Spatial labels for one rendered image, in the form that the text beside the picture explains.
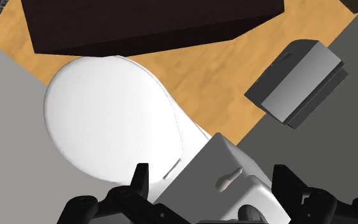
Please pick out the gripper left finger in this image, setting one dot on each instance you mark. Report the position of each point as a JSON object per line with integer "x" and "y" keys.
{"x": 126, "y": 201}

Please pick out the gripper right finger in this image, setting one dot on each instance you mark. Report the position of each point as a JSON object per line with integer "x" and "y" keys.
{"x": 293, "y": 195}

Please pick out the grey round object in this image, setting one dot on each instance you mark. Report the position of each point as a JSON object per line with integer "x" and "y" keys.
{"x": 250, "y": 214}

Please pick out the white toilet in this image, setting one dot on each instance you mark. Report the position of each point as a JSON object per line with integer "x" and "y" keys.
{"x": 104, "y": 118}

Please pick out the dark robot stand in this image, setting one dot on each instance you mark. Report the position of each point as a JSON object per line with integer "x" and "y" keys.
{"x": 141, "y": 21}

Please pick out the grey wall-mounted box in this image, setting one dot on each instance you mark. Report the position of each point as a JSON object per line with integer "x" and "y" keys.
{"x": 296, "y": 83}

